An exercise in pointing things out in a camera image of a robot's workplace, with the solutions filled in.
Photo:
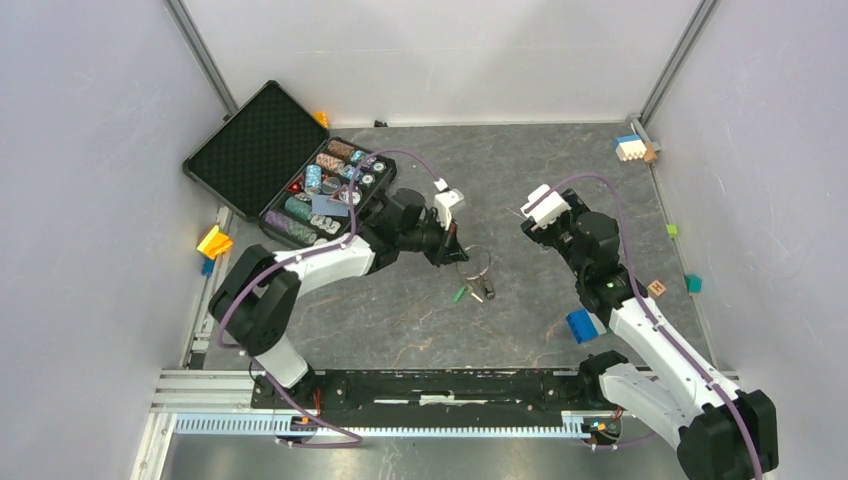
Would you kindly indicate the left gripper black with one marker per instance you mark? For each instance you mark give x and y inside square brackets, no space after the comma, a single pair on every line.
[454,250]

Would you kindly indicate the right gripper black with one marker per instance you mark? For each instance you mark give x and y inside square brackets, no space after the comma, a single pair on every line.
[543,235]

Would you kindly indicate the keyring with bunch of keys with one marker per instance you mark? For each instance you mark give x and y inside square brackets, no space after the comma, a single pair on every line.
[477,265]

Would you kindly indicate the key with green tag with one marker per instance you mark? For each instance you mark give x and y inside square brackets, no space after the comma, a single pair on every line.
[467,289]

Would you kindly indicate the key with black tag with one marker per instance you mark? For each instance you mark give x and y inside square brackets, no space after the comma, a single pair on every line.
[488,288]

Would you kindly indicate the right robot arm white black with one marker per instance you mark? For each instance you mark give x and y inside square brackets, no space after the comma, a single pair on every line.
[717,430]

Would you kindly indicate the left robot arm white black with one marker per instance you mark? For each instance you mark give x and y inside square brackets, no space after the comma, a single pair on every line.
[255,301]

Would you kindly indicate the white blue toy brick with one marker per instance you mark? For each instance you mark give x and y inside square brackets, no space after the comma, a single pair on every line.
[630,147]

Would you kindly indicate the wooden letter cube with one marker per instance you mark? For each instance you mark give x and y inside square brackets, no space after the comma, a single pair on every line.
[656,288]

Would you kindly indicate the teal cube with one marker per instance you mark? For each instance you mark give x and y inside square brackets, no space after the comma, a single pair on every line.
[693,283]

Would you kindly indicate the blue card in case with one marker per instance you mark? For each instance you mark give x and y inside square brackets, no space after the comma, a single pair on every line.
[326,206]

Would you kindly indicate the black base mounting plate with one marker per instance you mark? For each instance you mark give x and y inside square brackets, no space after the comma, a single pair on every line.
[432,398]

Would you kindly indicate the orange block behind case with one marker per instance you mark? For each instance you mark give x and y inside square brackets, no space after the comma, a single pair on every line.
[322,119]

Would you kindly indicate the black poker chip case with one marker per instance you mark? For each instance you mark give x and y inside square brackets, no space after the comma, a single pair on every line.
[268,160]

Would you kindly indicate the yellow orange toy block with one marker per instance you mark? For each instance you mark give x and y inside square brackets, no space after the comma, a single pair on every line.
[214,243]

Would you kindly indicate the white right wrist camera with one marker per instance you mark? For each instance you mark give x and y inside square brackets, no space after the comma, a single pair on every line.
[544,206]

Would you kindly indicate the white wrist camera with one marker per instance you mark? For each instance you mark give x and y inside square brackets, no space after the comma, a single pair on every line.
[447,201]
[544,206]

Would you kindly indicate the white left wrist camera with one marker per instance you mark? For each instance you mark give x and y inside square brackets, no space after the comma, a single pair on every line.
[447,201]

